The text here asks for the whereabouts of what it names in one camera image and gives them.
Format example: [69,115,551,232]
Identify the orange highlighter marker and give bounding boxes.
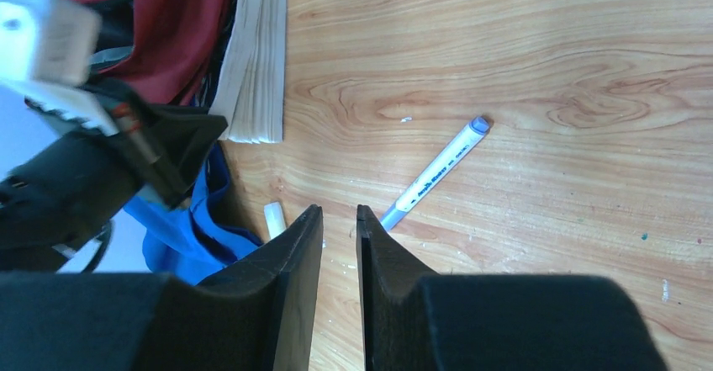
[263,201,287,240]

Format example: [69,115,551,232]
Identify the blue shirt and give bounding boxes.
[124,146,263,285]

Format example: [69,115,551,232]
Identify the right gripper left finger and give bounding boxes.
[1,205,323,370]

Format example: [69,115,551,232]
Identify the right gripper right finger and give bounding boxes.
[356,205,667,370]

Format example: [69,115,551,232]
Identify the red backpack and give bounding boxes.
[73,0,236,107]

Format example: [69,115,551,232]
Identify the little women book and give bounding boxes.
[209,0,288,144]

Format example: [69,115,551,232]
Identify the purple capped marker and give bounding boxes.
[380,116,490,231]

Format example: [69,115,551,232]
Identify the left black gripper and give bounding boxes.
[1,78,227,271]

